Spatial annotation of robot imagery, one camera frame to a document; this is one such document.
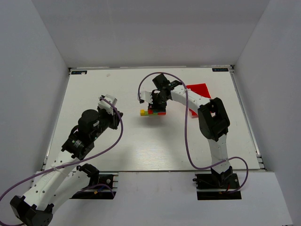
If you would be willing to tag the yellow wood cube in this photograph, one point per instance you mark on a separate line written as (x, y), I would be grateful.
(142, 112)

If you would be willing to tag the left blue corner label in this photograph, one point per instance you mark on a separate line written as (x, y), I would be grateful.
(78, 72)

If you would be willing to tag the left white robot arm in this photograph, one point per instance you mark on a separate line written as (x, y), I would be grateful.
(70, 171)

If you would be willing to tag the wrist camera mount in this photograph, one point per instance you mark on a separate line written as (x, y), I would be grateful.
(145, 96)
(107, 103)

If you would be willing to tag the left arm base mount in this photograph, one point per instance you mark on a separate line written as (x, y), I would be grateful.
(103, 187)

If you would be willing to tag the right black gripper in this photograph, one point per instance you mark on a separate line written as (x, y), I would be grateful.
(159, 103)

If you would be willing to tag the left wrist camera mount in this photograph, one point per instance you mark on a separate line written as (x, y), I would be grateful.
(107, 103)

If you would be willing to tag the right blue corner label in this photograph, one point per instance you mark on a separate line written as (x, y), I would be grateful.
(220, 69)

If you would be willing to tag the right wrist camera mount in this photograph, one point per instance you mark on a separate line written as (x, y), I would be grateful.
(145, 96)

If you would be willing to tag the red plastic bin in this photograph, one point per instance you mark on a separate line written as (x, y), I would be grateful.
(200, 89)

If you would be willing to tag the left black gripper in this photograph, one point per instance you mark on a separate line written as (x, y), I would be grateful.
(115, 118)

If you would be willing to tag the blue corner label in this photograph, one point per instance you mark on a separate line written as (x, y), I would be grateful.
(220, 69)
(78, 72)

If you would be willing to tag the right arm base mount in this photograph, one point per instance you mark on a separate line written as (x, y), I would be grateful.
(208, 190)

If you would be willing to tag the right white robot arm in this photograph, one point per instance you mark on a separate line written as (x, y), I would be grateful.
(212, 118)

